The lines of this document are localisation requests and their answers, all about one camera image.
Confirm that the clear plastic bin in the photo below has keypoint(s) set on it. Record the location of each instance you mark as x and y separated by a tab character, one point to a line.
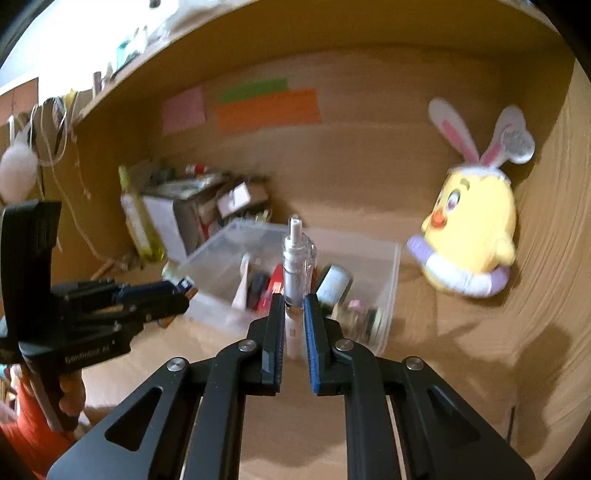
217	258

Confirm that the yellow green bottle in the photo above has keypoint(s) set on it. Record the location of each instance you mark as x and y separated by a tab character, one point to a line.
138	221

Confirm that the small red box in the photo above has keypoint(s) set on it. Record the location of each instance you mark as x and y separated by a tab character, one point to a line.
274	281

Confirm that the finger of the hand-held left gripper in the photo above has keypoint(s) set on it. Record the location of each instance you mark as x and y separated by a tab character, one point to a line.
166	313
152	291

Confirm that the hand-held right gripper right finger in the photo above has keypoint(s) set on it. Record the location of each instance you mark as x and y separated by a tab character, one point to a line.
311	342

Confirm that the orange sticky note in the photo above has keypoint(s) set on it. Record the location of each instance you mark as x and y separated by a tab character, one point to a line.
268	113

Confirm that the wooden cabinet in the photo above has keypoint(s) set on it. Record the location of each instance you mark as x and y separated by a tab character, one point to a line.
18	106

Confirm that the person's left hand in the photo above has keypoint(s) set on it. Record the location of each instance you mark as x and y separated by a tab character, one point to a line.
74	392

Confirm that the white cardboard box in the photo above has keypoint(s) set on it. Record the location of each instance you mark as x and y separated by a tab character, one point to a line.
159	221

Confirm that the red capped tube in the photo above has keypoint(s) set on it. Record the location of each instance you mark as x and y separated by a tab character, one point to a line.
197	168

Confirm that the pink white tube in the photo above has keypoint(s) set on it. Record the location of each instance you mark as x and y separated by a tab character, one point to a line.
241	286

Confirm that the clear spray bottle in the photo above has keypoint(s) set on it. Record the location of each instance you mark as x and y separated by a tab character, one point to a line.
293	258

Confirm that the white fluffy ball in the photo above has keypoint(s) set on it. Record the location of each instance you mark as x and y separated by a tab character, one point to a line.
16	168

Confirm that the black pouch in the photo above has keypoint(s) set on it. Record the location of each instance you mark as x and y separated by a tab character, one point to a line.
258	290

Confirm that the pink sticky note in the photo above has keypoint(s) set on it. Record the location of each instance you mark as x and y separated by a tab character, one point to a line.
183	110

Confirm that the green sticky note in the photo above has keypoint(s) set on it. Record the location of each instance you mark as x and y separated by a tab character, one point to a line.
251	91

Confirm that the yellow chick plush toy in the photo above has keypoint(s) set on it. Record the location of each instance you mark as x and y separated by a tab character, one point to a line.
475	217

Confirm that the small pink white box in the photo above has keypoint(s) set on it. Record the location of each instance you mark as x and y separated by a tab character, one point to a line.
233	198

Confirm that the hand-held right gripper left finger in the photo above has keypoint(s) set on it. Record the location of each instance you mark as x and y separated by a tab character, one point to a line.
277	342

